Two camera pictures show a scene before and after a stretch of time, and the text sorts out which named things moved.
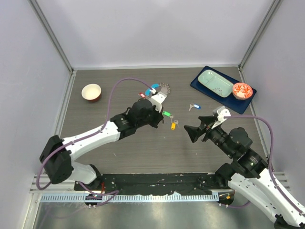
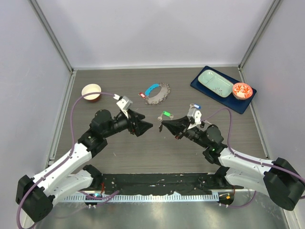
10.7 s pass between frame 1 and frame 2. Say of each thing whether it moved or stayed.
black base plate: stayed
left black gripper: moved
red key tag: stayed
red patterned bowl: stayed
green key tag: stayed
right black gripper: moved
